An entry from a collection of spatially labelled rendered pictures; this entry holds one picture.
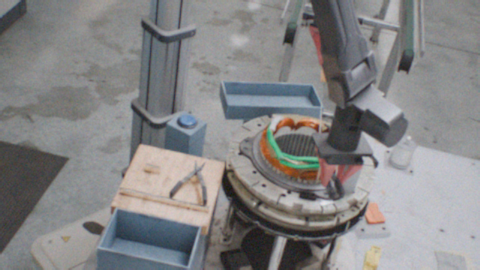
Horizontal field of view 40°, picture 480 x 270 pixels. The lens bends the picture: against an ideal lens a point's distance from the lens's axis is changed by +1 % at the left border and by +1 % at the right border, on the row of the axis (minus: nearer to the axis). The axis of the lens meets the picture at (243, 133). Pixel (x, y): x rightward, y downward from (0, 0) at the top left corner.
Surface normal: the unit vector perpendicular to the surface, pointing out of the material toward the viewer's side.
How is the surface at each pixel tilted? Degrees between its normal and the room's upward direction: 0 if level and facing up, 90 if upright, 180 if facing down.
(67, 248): 0
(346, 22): 74
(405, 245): 0
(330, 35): 106
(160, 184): 0
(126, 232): 90
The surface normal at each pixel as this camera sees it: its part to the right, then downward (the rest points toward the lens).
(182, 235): -0.15, 0.58
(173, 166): 0.15, -0.79
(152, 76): -0.74, 0.31
